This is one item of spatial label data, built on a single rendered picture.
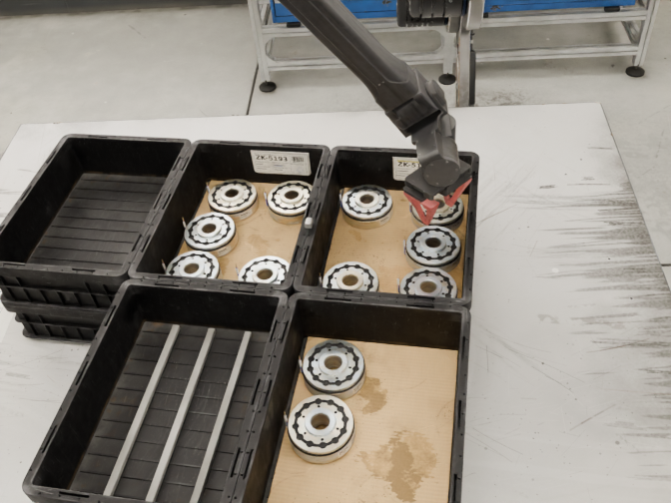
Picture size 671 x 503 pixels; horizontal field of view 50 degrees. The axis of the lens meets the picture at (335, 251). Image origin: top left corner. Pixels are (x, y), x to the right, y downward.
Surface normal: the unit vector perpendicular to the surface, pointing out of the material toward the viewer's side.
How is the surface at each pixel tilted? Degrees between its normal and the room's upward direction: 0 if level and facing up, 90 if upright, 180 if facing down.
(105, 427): 0
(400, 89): 99
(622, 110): 0
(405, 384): 0
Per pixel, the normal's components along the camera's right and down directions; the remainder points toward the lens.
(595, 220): -0.07, -0.69
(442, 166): -0.04, 0.73
